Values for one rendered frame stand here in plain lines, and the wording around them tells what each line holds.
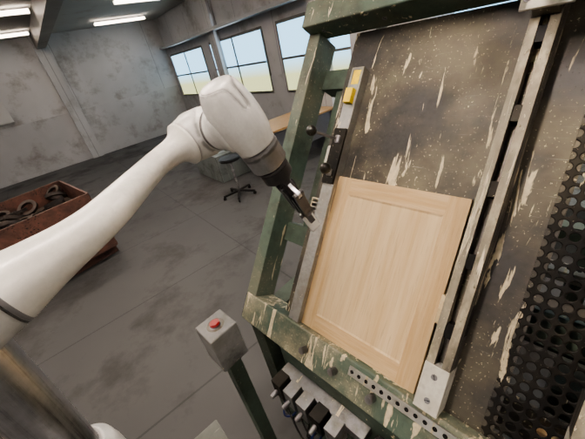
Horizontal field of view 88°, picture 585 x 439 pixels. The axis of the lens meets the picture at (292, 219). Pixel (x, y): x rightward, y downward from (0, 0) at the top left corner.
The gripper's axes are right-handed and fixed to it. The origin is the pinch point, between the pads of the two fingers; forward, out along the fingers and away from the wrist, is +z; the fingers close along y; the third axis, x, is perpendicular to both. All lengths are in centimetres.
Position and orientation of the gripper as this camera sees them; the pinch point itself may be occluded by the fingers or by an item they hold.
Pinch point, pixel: (310, 219)
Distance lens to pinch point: 82.7
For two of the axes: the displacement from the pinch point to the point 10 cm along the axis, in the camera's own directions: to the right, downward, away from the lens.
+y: -4.9, -3.7, 7.9
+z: 4.9, 6.4, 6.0
